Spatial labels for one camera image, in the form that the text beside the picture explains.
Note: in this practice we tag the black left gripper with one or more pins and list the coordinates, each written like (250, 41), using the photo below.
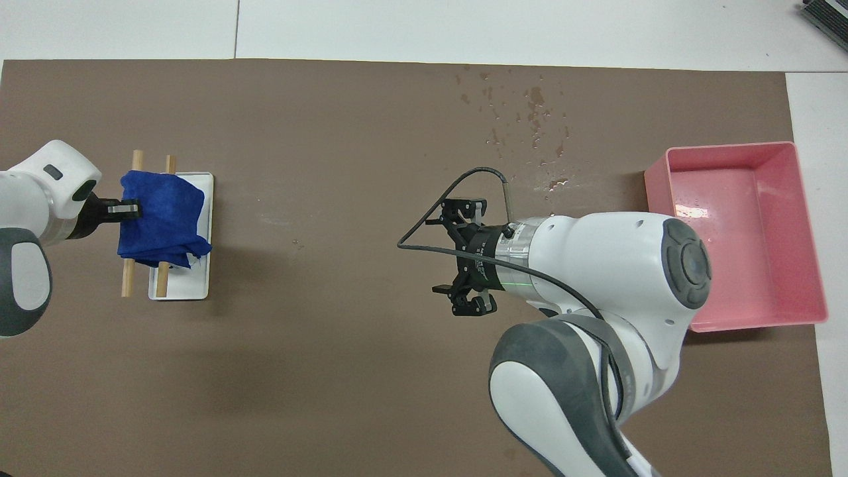
(99, 211)

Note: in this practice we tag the pink plastic bin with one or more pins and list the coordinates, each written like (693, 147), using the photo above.
(742, 265)

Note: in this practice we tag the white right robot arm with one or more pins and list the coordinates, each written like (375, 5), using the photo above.
(596, 265)

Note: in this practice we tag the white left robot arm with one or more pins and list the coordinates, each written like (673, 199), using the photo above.
(33, 199)

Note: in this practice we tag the white towel rack base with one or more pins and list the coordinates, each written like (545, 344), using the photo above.
(192, 281)

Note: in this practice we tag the grey ridged device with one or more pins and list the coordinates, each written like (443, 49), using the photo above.
(828, 16)

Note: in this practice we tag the brown table mat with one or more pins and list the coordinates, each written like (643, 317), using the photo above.
(318, 132)

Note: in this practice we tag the blue towel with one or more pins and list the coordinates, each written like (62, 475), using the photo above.
(159, 218)

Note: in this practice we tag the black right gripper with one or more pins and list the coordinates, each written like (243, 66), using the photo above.
(482, 255)

